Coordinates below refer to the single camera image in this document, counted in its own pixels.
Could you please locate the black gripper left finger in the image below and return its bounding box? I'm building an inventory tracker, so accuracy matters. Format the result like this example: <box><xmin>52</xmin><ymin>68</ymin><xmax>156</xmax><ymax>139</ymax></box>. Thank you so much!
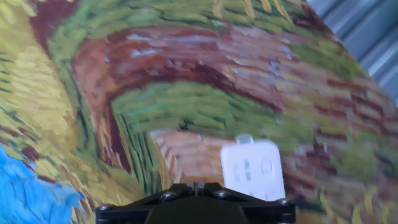
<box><xmin>95</xmin><ymin>182</ymin><xmax>197</xmax><ymax>224</ymax></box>

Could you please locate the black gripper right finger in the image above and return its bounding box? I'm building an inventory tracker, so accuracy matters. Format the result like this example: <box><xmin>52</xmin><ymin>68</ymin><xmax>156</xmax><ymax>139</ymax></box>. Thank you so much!
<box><xmin>196</xmin><ymin>182</ymin><xmax>297</xmax><ymax>224</ymax></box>

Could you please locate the white power strip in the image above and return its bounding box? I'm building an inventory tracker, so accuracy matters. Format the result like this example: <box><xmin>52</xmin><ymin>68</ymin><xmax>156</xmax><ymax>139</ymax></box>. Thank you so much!
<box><xmin>220</xmin><ymin>134</ymin><xmax>287</xmax><ymax>203</ymax></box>

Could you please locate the painted wheat field cloth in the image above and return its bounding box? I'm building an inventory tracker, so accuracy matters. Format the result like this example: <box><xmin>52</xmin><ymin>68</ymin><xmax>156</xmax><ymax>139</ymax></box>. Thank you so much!
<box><xmin>0</xmin><ymin>0</ymin><xmax>398</xmax><ymax>224</ymax></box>

